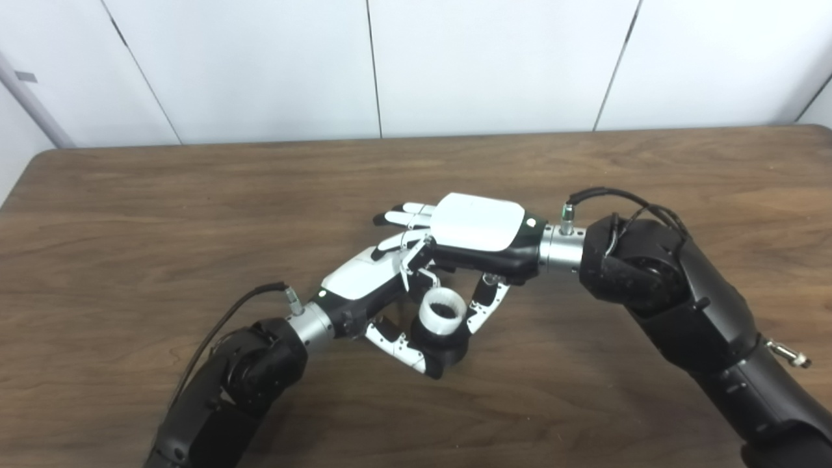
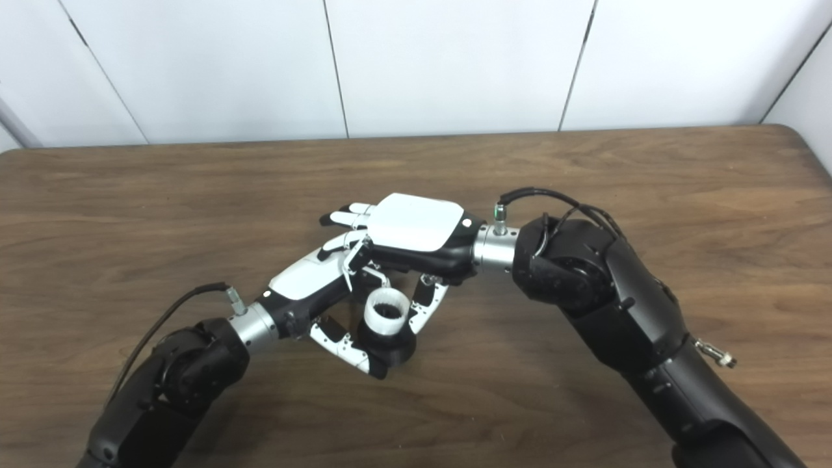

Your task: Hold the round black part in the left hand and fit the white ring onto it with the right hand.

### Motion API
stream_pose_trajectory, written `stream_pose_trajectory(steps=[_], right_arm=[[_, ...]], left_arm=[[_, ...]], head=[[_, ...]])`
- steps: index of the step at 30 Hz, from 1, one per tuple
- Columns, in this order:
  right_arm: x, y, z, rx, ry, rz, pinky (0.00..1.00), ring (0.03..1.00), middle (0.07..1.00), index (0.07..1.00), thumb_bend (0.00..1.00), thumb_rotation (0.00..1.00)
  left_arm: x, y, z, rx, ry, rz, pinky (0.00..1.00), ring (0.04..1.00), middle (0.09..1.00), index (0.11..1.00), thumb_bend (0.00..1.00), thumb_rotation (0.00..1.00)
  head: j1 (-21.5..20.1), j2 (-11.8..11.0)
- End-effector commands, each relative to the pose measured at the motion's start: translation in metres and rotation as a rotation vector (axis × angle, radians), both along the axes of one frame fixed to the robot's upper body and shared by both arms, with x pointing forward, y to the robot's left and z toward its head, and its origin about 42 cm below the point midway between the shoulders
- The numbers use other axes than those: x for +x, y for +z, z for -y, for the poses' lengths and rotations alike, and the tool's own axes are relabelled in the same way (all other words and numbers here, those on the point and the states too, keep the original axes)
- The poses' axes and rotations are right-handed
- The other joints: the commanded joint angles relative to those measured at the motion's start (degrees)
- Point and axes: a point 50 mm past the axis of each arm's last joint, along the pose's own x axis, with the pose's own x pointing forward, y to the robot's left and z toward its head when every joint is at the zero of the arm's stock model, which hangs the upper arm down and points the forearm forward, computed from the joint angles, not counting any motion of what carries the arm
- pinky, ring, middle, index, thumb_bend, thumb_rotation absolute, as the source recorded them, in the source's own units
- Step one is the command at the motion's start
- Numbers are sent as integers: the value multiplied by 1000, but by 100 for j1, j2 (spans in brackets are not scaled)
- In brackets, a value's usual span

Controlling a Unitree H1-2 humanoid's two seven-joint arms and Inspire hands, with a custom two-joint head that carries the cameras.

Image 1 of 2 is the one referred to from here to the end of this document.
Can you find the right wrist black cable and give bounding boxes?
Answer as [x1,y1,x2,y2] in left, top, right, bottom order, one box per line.
[560,187,812,369]

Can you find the round black part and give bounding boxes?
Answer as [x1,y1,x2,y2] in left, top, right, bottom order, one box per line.
[409,312,470,378]

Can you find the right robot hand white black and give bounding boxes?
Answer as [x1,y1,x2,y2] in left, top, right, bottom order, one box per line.
[373,192,549,335]

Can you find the grey wall corner strip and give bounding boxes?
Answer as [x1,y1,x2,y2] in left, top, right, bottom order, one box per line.
[0,49,77,149]

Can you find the white ring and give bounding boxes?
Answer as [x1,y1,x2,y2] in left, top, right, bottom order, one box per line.
[419,289,467,335]

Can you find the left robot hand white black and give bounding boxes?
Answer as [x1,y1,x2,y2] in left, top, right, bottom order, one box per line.
[311,229,456,380]

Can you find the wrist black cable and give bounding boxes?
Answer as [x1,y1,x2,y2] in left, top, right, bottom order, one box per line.
[166,281,306,417]
[560,187,812,369]

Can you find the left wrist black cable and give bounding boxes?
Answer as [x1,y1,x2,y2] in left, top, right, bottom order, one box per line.
[166,281,306,417]

